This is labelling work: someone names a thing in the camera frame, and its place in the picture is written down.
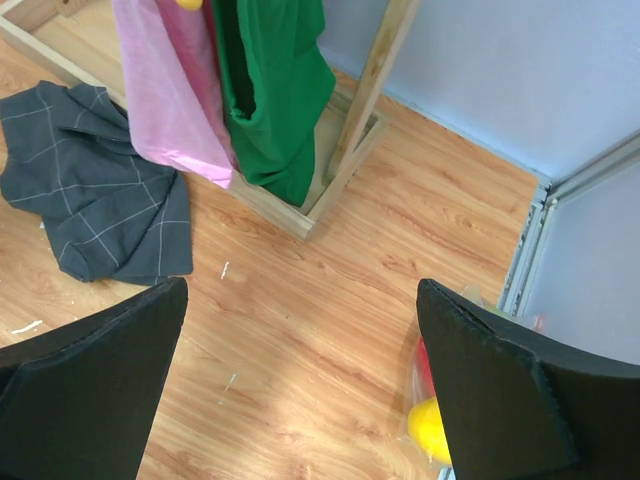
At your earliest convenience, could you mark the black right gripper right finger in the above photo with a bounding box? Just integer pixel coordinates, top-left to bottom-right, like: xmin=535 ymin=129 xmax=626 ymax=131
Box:
xmin=416 ymin=279 xmax=639 ymax=479

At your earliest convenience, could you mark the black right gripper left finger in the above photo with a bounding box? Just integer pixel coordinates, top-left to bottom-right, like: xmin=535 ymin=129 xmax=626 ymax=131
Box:
xmin=1 ymin=278 xmax=188 ymax=479

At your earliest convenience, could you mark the clear zip top bag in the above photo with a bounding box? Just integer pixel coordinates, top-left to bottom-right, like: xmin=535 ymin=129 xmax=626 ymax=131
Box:
xmin=399 ymin=284 xmax=546 ymax=480

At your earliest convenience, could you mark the yellow fake lemon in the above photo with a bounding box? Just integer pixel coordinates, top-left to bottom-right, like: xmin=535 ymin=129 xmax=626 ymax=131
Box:
xmin=407 ymin=397 xmax=451 ymax=465

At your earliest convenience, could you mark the red fake apple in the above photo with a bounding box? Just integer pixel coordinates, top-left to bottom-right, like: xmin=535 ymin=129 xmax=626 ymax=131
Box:
xmin=416 ymin=338 xmax=435 ymax=396

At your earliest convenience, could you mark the dark grey checked cloth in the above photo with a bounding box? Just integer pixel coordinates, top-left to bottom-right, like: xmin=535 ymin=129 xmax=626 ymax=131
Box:
xmin=1 ymin=81 xmax=193 ymax=285

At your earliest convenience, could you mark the pink t-shirt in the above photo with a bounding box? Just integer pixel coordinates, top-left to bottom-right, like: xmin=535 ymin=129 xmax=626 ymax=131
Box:
xmin=112 ymin=1 xmax=237 ymax=189

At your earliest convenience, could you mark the wooden clothes rack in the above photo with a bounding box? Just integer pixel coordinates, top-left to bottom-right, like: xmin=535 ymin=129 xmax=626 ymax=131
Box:
xmin=1 ymin=0 xmax=420 ymax=240

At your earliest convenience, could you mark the green t-shirt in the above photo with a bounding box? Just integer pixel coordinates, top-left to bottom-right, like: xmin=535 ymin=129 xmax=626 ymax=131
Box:
xmin=212 ymin=0 xmax=336 ymax=207

